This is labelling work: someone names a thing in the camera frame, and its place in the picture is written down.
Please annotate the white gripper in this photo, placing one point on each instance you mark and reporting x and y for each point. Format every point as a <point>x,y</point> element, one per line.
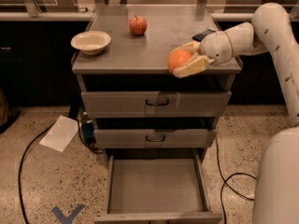
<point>216,48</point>

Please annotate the orange fruit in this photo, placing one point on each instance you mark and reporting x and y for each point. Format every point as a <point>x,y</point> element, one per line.
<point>177,58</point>

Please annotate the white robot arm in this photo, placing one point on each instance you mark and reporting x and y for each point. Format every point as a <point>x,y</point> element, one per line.
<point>276,197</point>

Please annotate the grey drawer cabinet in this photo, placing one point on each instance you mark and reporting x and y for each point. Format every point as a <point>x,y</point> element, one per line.
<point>138,63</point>

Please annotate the top grey drawer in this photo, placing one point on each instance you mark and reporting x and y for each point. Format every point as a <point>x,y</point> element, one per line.
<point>154,104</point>

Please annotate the grey drawer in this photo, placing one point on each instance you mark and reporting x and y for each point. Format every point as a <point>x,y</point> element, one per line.
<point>154,104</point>
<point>160,190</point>
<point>149,138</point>

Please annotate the middle grey drawer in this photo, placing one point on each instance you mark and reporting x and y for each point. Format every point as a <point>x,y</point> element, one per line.
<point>149,138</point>

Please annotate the bottom grey drawer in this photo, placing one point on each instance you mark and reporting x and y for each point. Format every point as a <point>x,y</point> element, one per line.
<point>160,190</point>

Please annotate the red apple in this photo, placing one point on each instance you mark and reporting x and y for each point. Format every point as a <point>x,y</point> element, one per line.
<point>138,25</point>

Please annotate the white bowl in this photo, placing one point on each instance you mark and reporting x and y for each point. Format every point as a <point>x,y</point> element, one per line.
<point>91,42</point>

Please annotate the blue power box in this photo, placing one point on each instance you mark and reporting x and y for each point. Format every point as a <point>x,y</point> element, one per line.
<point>87,132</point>

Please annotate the white paper sheet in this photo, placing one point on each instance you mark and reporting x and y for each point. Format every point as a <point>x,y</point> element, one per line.
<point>60,134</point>

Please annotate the brown bag at left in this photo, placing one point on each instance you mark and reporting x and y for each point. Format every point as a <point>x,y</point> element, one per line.
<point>7,115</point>

